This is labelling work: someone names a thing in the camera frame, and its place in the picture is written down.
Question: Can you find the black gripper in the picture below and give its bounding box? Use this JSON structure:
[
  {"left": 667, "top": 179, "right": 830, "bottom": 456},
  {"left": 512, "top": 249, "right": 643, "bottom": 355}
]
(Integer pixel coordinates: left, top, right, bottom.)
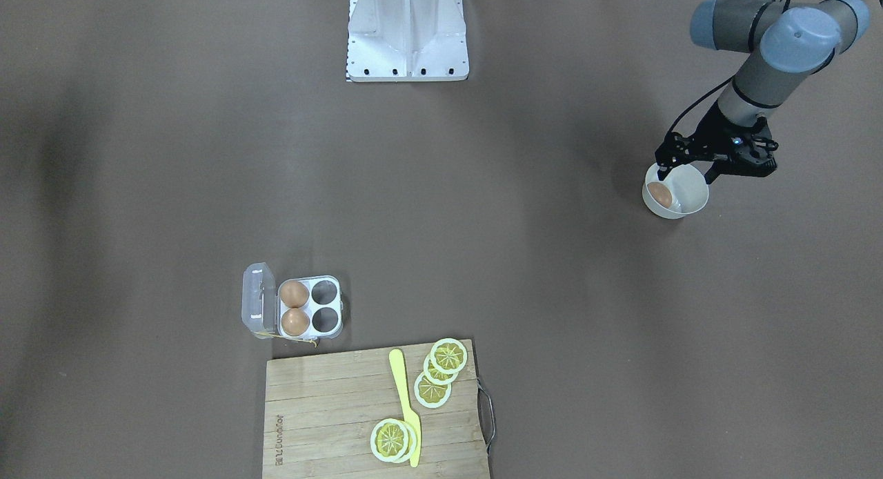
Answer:
[{"left": 655, "top": 113, "right": 779, "bottom": 186}]

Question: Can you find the brown egg from bowl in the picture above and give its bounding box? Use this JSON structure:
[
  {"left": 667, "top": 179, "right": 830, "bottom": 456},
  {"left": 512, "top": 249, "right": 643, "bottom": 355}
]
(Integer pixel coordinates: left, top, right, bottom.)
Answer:
[{"left": 647, "top": 182, "right": 674, "bottom": 209}]

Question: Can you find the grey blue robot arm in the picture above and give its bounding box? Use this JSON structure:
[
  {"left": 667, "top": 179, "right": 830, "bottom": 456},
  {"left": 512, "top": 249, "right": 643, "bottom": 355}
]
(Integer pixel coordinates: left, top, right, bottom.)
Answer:
[{"left": 654, "top": 0, "right": 871, "bottom": 184}]

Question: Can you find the clear plastic egg box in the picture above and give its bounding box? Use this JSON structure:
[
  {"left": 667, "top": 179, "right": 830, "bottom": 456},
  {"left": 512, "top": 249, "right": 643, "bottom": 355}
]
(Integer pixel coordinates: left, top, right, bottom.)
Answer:
[{"left": 241, "top": 262, "right": 344, "bottom": 344}]

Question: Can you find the brown egg in box far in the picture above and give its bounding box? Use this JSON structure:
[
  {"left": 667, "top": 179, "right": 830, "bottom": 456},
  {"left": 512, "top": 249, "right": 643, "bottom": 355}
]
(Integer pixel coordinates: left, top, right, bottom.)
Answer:
[{"left": 279, "top": 279, "right": 311, "bottom": 309}]

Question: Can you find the brown egg in box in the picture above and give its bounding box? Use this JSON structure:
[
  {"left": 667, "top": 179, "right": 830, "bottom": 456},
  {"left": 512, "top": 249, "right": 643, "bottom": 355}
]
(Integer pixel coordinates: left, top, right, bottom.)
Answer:
[
  {"left": 279, "top": 279, "right": 311, "bottom": 309},
  {"left": 279, "top": 307, "right": 311, "bottom": 337}
]

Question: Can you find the brown egg in box near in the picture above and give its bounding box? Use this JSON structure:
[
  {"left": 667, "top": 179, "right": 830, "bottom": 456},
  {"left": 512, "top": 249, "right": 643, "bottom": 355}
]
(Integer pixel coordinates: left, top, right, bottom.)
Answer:
[{"left": 279, "top": 307, "right": 311, "bottom": 337}]

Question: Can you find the white bowl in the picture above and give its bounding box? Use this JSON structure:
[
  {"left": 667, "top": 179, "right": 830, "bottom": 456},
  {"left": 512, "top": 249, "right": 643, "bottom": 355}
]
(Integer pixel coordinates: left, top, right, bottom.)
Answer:
[{"left": 642, "top": 164, "right": 710, "bottom": 220}]

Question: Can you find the lemon slice toy top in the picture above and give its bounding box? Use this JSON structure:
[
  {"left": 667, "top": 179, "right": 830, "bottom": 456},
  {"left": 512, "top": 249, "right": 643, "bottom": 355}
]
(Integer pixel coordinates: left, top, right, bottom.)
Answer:
[{"left": 428, "top": 338, "right": 468, "bottom": 375}]

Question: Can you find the lemon slice toy middle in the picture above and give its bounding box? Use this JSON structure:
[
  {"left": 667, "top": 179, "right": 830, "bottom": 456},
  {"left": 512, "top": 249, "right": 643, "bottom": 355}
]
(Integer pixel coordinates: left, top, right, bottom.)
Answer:
[{"left": 422, "top": 356, "right": 459, "bottom": 386}]

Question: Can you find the yellow plastic knife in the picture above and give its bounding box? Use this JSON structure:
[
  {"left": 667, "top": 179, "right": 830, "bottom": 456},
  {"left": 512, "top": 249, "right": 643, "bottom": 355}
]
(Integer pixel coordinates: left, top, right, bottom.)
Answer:
[{"left": 388, "top": 348, "right": 422, "bottom": 469}]

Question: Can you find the lemon slice toy under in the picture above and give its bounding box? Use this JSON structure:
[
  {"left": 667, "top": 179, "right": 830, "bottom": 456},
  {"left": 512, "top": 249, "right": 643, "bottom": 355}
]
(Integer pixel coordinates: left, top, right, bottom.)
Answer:
[{"left": 399, "top": 422, "right": 419, "bottom": 462}]

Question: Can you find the lemon slice toy front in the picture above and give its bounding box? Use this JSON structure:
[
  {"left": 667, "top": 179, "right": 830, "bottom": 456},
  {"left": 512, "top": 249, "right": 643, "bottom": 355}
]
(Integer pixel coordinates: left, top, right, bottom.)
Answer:
[{"left": 369, "top": 418, "right": 409, "bottom": 463}]

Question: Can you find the wooden cutting board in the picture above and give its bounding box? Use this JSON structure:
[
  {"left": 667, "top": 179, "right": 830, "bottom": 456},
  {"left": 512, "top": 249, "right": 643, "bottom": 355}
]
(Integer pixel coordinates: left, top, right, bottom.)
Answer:
[{"left": 262, "top": 340, "right": 494, "bottom": 478}]

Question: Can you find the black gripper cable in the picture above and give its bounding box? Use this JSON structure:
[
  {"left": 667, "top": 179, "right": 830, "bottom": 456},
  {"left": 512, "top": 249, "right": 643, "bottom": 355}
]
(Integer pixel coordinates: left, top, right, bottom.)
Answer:
[{"left": 666, "top": 75, "right": 733, "bottom": 145}]

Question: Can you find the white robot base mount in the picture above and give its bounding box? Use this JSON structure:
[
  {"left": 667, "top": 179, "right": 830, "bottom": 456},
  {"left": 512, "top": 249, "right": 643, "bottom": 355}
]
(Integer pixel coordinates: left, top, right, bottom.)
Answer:
[{"left": 345, "top": 0, "right": 470, "bottom": 83}]

